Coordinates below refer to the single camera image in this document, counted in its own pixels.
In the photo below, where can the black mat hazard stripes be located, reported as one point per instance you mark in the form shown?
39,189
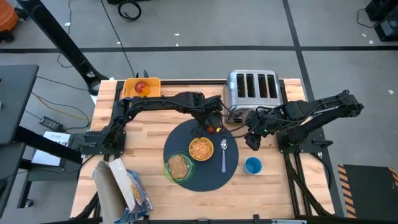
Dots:
370,189

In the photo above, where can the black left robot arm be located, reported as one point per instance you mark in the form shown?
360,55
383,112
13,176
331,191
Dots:
155,102

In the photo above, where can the black desk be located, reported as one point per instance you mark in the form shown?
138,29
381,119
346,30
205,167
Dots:
15,99

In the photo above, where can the black aluminium table frame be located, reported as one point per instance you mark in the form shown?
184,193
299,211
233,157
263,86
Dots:
174,82

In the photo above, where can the round dark blue placemat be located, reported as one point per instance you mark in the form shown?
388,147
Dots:
208,177

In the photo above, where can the brown toast slice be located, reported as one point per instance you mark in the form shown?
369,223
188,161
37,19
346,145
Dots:
178,167

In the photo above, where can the white paper sheet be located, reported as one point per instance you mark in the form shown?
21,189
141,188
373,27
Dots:
46,155

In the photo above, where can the blue cereal box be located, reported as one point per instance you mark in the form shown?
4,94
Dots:
118,186

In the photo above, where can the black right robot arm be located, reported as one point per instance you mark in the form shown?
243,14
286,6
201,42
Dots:
323,112

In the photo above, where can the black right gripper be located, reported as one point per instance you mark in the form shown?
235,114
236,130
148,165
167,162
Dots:
264,123

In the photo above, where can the green transparent plate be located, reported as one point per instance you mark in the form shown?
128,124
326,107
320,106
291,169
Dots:
168,177

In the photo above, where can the yellow plastic tray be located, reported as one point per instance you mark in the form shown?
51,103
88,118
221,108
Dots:
154,87

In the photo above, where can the orange bucket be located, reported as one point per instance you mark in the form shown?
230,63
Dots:
7,15

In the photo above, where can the red yellow apple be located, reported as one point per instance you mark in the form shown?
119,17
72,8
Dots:
141,88

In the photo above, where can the black power adapter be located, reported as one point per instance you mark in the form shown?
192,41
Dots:
51,124

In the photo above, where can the black floor equipment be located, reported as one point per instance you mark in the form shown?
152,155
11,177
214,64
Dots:
385,21

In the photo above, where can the silver four-slot toaster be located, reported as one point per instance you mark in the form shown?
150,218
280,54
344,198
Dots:
253,90

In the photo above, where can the blue plastic cup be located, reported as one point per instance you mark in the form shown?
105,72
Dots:
252,165

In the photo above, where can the orange transparent cup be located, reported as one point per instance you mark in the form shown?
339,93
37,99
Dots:
211,128

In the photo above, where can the blue patterned bowl yellow inside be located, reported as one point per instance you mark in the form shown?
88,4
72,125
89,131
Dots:
201,149

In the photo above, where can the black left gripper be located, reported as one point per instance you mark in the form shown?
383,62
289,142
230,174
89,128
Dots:
210,115

